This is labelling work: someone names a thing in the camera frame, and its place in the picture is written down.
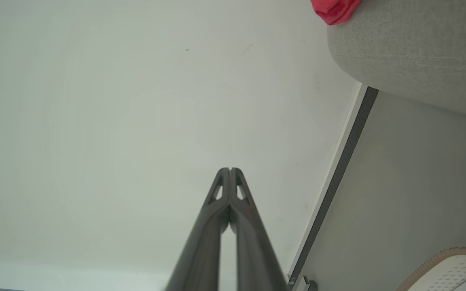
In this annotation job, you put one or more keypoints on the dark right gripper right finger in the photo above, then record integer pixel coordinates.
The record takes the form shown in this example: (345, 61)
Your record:
(253, 250)

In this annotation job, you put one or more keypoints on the red clothing item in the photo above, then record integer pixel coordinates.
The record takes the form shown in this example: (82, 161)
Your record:
(333, 10)

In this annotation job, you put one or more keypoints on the small grey metal bracket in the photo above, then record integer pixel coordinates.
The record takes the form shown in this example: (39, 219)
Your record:
(306, 283)

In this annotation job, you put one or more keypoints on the white and black baseboard strip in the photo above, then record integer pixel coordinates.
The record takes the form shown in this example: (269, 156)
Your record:
(334, 182)

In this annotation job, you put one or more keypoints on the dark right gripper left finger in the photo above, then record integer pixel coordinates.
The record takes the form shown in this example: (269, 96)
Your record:
(200, 250)

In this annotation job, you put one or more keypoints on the white laundry basket brown rim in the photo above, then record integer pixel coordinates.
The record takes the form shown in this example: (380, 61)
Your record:
(447, 270)

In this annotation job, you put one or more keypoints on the grey fabric sofa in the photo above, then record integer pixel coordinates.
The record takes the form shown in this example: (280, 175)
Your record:
(419, 52)

